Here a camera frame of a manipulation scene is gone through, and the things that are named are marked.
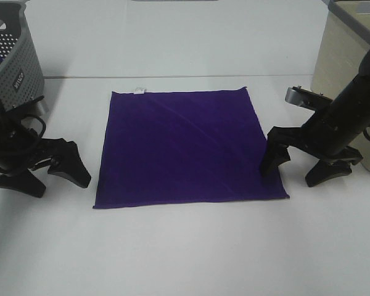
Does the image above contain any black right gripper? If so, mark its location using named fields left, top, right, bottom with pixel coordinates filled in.
left=259, top=75, right=370, bottom=187

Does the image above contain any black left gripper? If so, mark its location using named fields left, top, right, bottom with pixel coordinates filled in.
left=0, top=111, right=91, bottom=198

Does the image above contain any purple towel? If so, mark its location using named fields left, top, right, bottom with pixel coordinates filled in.
left=94, top=88, right=287, bottom=209

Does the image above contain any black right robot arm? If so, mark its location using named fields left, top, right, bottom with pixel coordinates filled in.
left=259, top=50, right=370, bottom=187

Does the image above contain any grey perforated laundry basket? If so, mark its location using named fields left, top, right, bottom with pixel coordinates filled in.
left=0, top=1, right=44, bottom=110

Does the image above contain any beige storage bin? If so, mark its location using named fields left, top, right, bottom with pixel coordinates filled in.
left=311, top=1, right=370, bottom=171

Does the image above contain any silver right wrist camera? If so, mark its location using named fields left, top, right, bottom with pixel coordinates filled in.
left=285, top=86, right=332, bottom=111

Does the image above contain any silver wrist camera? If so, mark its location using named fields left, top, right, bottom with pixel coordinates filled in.
left=11, top=96, right=49, bottom=117
left=285, top=86, right=332, bottom=111

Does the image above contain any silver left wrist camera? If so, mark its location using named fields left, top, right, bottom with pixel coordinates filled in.
left=11, top=96, right=49, bottom=117

